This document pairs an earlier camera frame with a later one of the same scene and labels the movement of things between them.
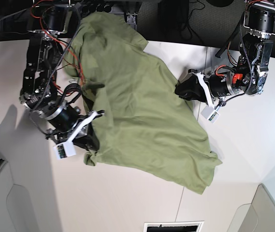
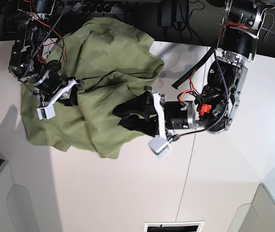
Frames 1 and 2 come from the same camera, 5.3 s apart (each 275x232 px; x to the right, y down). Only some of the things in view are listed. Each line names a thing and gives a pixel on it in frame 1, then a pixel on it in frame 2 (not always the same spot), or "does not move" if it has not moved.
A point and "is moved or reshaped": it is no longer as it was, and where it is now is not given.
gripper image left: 67,121 -> 50,85
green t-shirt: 143,118 is moved or reshaped
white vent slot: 182,226 does not move
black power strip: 95,7 does not move
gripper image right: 214,87 -> 139,114
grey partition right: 263,214 does not move
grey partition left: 6,206 does not move
